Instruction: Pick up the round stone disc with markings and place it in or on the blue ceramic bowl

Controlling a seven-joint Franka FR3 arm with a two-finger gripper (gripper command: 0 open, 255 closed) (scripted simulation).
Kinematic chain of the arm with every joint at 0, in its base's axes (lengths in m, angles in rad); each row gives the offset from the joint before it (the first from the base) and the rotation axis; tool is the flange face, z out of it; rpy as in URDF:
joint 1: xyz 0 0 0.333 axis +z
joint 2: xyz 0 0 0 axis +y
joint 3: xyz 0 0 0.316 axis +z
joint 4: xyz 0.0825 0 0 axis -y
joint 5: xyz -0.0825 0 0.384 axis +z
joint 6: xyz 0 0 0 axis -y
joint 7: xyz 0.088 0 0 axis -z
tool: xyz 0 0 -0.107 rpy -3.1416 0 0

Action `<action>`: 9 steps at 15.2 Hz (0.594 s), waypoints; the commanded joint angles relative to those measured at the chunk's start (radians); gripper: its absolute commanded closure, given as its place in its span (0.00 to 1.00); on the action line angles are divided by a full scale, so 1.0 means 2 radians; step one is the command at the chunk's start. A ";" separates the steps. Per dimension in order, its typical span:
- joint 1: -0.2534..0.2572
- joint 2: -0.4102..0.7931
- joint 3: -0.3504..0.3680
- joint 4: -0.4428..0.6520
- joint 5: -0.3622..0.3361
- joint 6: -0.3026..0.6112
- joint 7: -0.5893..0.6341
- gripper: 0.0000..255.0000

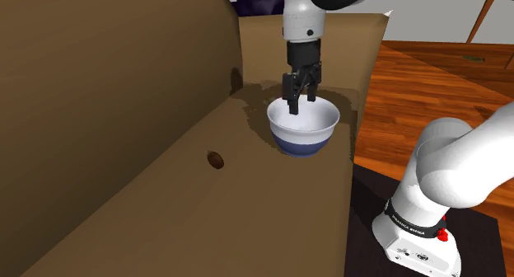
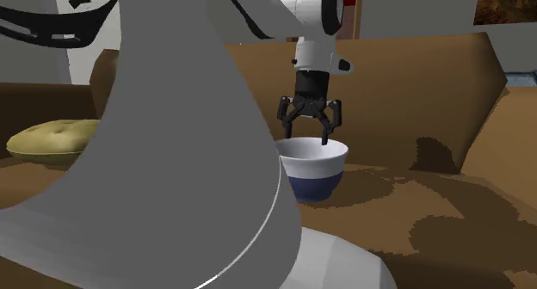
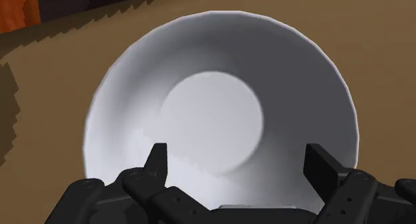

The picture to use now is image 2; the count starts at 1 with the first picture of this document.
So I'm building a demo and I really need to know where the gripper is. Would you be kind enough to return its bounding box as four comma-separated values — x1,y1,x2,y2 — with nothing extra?
276,69,343,146

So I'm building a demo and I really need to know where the white and blue bowl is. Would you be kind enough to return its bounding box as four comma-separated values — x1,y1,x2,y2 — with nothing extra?
275,137,350,204

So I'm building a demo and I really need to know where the brown sofa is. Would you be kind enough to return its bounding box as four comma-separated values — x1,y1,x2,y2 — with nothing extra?
0,31,537,289

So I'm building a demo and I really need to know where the yellow round cushion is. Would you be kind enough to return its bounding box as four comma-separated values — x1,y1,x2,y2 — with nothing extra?
5,119,102,167

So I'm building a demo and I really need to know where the brown wall picture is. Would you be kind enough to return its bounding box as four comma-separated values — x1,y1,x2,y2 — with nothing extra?
473,0,537,27

